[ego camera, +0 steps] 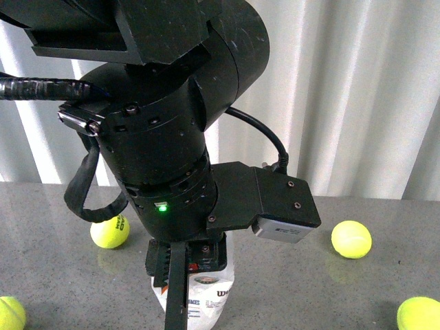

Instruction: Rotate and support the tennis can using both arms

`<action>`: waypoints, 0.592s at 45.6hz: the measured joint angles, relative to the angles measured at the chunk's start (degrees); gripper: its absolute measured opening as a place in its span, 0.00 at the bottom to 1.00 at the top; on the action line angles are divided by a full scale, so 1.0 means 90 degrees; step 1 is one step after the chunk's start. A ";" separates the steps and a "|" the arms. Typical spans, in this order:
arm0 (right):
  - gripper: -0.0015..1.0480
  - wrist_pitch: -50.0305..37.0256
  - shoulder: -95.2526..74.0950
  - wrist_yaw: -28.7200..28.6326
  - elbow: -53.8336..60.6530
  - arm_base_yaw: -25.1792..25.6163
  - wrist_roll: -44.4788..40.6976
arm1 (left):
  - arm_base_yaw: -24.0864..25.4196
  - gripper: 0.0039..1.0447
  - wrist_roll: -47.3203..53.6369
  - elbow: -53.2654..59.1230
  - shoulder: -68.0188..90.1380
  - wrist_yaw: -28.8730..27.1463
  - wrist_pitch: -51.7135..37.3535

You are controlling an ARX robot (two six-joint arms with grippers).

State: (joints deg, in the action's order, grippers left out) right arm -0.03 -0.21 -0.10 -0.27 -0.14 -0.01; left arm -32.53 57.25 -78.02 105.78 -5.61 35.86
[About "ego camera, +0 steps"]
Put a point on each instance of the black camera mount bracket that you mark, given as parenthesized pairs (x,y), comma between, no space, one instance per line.
(247,193)

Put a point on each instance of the tennis ball behind can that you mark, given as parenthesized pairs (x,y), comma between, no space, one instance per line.
(13,315)

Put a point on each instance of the clear tennis ball can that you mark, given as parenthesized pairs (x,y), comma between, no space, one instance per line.
(207,293)

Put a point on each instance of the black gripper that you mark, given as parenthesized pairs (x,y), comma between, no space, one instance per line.
(206,254)

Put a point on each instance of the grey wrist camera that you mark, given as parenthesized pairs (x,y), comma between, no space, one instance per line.
(279,231)

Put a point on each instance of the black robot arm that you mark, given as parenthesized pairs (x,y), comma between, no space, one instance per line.
(168,70)

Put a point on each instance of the tennis ball centre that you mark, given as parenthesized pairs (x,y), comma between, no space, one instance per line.
(351,239)

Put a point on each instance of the tennis ball far left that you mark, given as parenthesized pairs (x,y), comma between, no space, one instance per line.
(111,233)

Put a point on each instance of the tennis ball near Wilson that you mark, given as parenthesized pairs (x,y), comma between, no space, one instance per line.
(418,313)

